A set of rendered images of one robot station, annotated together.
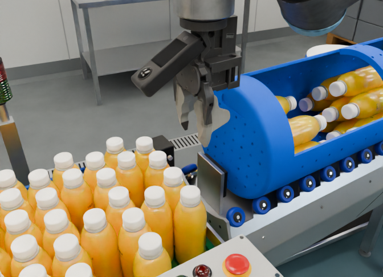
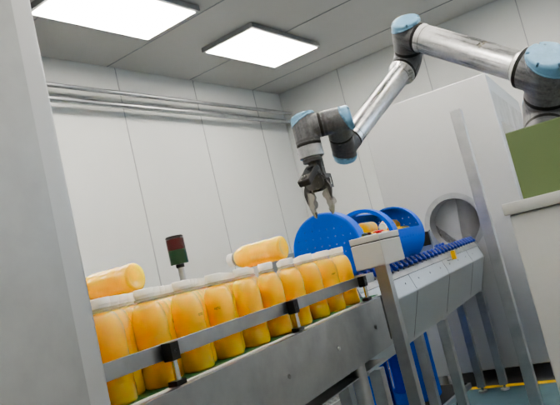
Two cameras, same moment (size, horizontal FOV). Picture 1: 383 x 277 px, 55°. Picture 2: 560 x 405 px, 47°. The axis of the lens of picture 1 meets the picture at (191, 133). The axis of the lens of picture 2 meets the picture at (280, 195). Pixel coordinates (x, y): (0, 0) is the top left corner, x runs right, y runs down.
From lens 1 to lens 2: 1.89 m
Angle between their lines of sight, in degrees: 49
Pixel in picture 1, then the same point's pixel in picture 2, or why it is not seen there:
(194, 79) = (320, 180)
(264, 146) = (350, 228)
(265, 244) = not seen: hidden behind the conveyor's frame
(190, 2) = (312, 148)
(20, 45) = not seen: outside the picture
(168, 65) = (312, 172)
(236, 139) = (331, 242)
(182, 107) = (313, 203)
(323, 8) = (352, 145)
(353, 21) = not seen: hidden behind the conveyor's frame
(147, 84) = (309, 177)
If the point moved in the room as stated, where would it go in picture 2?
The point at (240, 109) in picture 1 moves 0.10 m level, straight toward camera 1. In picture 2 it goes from (327, 222) to (338, 218)
